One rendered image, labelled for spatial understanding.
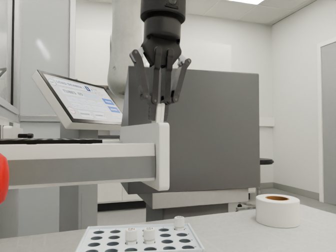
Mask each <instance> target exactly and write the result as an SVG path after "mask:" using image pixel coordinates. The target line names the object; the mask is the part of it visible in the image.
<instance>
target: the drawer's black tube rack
mask: <svg viewBox="0 0 336 252"><path fill-rule="evenodd" d="M8 144H27V145H37V144H92V143H91V139H86V138H84V139H83V138H6V139H0V145H8Z"/></svg>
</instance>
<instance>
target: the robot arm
mask: <svg viewBox="0 0 336 252"><path fill-rule="evenodd" d="M185 20H186V0H112V37H111V51H110V60H109V68H108V75H107V84H108V87H109V89H110V91H111V92H112V93H113V94H114V95H115V96H116V97H118V98H120V99H125V91H126V82H127V74H128V66H134V69H135V74H136V80H137V86H138V91H139V97H140V100H141V101H145V102H146V103H147V104H148V116H147V118H148V121H151V123H163V122H165V121H167V120H168V113H169V105H170V104H174V103H177V102H178V101H179V97H180V93H181V90H182V86H183V82H184V78H185V75H186V71H187V69H188V67H189V65H190V64H191V62H192V60H191V59H190V58H186V57H184V56H183V55H182V50H181V47H180V41H181V24H183V23H184V22H185ZM142 21H143V22H144V31H143V43H142ZM143 54H144V56H145V58H146V60H147V61H145V60H144V56H143ZM177 59H178V60H177ZM145 67H149V89H148V83H147V78H146V72H145ZM160 68H161V70H160ZM173 68H175V69H177V70H176V73H175V77H174V81H173V84H172V88H171V76H172V70H173ZM160 72H161V89H160V103H158V94H159V75H160ZM157 103H158V104H157Z"/></svg>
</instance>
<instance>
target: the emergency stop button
mask: <svg viewBox="0 0 336 252"><path fill-rule="evenodd" d="M9 179H10V172H9V165H8V161H7V158H6V157H5V156H4V155H2V154H1V153H0V204H1V203H2V202H3V201H5V199H6V196H7V193H8V189H9Z"/></svg>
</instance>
